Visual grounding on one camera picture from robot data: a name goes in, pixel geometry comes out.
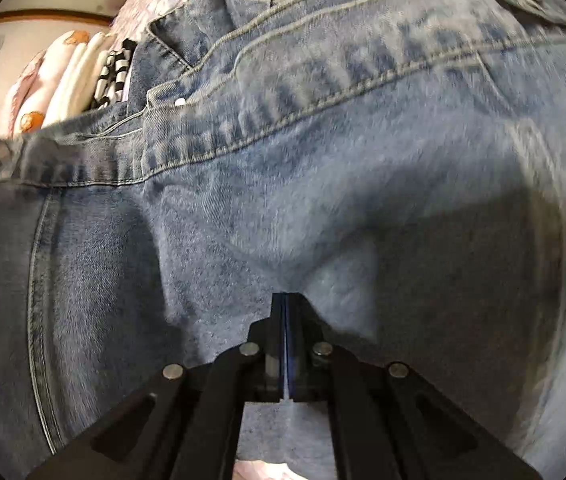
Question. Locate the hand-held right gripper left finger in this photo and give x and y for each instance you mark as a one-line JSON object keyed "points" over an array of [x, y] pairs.
{"points": [[279, 320]]}

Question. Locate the white folded cloth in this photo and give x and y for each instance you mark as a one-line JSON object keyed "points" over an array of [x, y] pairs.
{"points": [[80, 80]]}

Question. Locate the pink printed folded cloth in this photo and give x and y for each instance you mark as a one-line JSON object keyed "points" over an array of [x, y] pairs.
{"points": [[30, 85]]}

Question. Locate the black and white patterned cloth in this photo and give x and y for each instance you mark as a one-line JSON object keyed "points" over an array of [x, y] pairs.
{"points": [[113, 72]]}

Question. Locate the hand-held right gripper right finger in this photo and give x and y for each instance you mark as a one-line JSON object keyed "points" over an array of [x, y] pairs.
{"points": [[294, 320]]}

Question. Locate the cream headboard with brown trim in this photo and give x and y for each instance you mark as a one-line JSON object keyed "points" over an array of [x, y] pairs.
{"points": [[23, 35]]}

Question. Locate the blue denim jacket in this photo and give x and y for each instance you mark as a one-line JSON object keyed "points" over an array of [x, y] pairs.
{"points": [[363, 160]]}

